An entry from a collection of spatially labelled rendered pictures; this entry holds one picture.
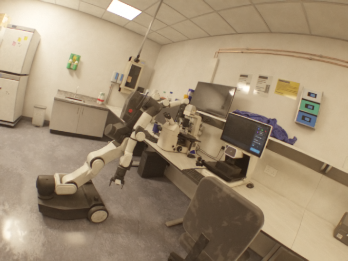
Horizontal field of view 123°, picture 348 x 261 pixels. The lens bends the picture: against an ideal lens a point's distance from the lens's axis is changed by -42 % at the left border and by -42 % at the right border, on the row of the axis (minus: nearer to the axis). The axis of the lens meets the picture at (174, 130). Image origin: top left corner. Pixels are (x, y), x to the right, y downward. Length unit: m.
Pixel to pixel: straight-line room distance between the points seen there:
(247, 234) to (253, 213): 0.10
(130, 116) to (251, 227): 1.24
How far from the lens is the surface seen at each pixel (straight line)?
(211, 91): 2.28
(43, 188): 1.56
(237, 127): 1.46
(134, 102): 1.46
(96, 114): 3.49
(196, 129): 1.94
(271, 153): 1.86
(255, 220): 0.70
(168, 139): 1.67
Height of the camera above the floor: 1.24
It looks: 9 degrees down
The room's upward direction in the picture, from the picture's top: 19 degrees clockwise
